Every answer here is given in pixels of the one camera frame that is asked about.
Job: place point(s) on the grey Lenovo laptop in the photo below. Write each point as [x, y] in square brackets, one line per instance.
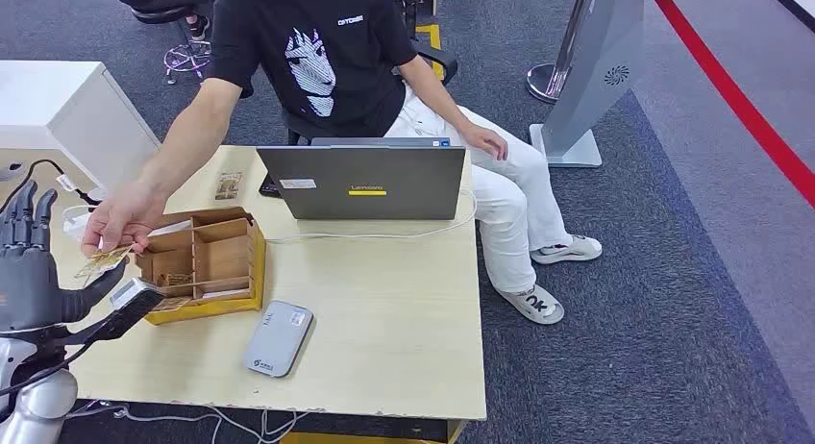
[369, 174]

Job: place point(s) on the chrome stanchion post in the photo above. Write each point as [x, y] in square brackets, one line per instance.
[544, 81]

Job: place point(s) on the white charger adapter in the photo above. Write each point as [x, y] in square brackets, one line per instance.
[76, 223]

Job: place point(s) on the person's right hand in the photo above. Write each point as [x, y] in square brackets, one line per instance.
[121, 215]

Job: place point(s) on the wooden card organizer box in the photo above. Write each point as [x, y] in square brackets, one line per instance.
[223, 256]

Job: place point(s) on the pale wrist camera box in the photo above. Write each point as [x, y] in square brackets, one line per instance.
[130, 293]

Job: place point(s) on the black phone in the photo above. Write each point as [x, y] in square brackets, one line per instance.
[269, 188]

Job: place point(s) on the grey mouse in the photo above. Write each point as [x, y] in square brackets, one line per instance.
[9, 171]

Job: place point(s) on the black round stool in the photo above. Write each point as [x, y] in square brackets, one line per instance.
[188, 56]

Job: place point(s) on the gold patterned ID card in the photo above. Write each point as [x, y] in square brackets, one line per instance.
[102, 261]

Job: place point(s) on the white card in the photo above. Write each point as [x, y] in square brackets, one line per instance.
[226, 295]
[170, 228]

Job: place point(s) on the grey card reader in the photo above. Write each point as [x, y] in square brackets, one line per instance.
[280, 339]

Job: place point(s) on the person's right forearm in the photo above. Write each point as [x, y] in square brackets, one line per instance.
[188, 138]

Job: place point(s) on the person's left hand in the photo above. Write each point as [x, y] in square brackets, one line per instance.
[484, 140]

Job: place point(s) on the person's left forearm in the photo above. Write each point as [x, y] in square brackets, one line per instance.
[436, 97]

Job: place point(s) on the white cabinet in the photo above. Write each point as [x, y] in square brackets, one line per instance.
[57, 110]

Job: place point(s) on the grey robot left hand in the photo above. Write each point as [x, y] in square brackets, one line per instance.
[28, 282]

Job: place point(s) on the grey kiosk stand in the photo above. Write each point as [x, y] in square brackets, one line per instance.
[592, 78]

